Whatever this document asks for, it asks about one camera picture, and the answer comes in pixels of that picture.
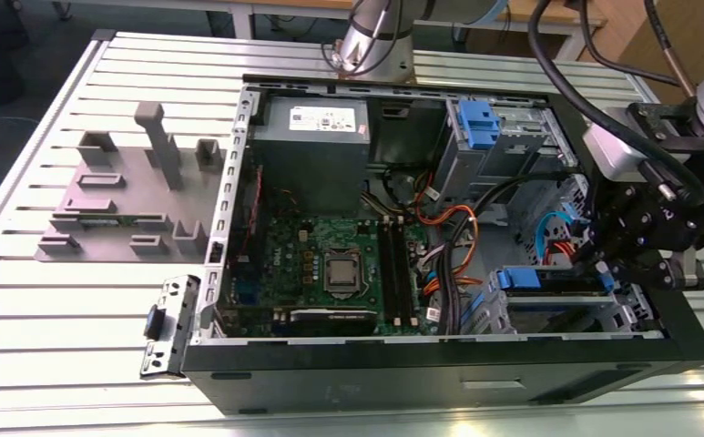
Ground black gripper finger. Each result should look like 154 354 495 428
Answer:
596 247 704 291
568 180 628 266

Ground hard disk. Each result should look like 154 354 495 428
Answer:
495 266 619 298

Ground metal disk bay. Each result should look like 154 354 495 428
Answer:
488 266 658 336

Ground metal optical drive cage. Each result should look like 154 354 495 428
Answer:
433 97 576 215

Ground blue plastic drive latch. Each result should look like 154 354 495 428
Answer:
457 100 503 150

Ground black RAM slot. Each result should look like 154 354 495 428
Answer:
395 217 421 327
377 217 405 327

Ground CPU socket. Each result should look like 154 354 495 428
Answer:
320 247 371 302

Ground silver CPU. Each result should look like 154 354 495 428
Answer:
328 259 360 286

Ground wooden desk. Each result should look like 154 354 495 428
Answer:
496 0 610 60

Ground grey power supply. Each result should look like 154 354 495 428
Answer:
247 94 372 219

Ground black PC case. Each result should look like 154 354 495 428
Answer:
180 72 704 416

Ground black graphics card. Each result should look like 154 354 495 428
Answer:
271 307 379 339

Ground green motherboard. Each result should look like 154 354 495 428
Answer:
217 213 444 338

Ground grey parts rack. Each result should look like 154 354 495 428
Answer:
34 102 229 264

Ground green RAM stick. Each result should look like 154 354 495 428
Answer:
81 217 141 228

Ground red yellow black power wires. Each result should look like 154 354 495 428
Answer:
547 227 582 268

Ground blue data wire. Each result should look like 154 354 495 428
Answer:
535 199 590 265

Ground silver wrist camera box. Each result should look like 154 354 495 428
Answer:
580 126 655 184

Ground orange and red wire bundle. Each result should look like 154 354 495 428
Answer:
415 172 487 297

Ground thick black cable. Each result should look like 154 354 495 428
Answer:
433 170 578 336

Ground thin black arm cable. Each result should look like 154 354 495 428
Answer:
643 0 703 99

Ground yellow and black wires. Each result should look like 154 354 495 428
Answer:
360 190 405 219

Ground thin red wire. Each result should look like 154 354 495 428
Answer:
237 163 267 265

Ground white metal desk frame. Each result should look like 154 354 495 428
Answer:
205 0 357 41

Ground metal slot retention bracket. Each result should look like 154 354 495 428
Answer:
138 273 202 380

